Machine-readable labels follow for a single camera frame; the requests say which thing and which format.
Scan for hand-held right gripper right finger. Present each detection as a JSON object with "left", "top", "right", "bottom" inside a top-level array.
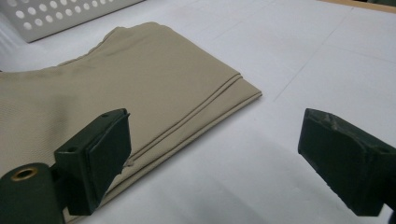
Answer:
[{"left": 297, "top": 107, "right": 396, "bottom": 217}]

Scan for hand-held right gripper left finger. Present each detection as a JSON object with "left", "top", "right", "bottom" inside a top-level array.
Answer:
[{"left": 53, "top": 107, "right": 133, "bottom": 217}]

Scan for beige pants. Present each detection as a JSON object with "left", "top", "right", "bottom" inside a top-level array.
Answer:
[{"left": 0, "top": 21, "right": 263, "bottom": 224}]

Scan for white perforated plastic basket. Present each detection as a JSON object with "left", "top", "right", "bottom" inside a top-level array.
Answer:
[{"left": 0, "top": 0, "right": 146, "bottom": 44}]

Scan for white table cover board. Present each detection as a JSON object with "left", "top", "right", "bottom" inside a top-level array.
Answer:
[{"left": 0, "top": 0, "right": 396, "bottom": 224}]

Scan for wooden table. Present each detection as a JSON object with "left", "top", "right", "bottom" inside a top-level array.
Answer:
[{"left": 317, "top": 0, "right": 396, "bottom": 14}]

